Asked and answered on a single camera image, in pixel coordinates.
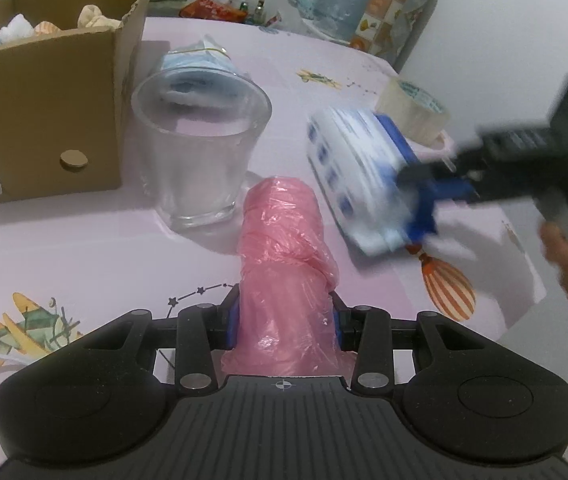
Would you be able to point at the bundle of blue face masks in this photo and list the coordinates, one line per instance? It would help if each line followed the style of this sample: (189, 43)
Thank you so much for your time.
(198, 60)

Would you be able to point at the cream sock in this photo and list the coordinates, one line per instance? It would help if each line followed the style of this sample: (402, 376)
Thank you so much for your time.
(96, 17)

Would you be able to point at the small glass bottle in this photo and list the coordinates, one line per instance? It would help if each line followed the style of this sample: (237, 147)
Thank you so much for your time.
(244, 10)
(260, 10)

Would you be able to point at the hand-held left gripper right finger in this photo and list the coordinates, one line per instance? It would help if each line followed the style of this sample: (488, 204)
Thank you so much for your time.
(345, 331)

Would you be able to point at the brown cardboard box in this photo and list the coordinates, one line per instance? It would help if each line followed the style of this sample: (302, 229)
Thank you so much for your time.
(43, 120)

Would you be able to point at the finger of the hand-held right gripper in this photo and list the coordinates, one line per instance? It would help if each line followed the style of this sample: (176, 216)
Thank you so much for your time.
(431, 210)
(426, 172)

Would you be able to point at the pink printed tablecloth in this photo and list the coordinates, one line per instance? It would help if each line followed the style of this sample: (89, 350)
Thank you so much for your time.
(88, 260)

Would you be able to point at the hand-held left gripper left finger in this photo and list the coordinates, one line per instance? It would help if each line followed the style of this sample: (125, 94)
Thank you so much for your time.
(232, 321)

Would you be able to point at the pink plastic bag roll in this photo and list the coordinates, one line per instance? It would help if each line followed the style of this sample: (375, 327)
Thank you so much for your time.
(284, 270)

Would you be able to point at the red snack packet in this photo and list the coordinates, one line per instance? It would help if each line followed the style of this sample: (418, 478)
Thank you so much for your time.
(211, 10)

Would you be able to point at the patterned fabric cover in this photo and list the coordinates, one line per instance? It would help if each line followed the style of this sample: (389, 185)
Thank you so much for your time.
(399, 15)

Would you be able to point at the peach sock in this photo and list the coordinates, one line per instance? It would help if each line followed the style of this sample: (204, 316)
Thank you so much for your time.
(47, 27)

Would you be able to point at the white sock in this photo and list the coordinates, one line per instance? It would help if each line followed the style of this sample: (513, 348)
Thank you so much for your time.
(13, 29)

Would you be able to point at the clear packing tape roll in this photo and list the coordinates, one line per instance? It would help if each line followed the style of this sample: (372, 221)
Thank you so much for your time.
(414, 110)

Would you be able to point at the blue white tissue packet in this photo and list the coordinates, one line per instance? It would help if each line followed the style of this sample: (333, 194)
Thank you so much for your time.
(359, 180)

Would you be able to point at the clear glass cup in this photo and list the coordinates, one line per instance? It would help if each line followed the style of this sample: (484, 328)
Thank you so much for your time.
(198, 150)

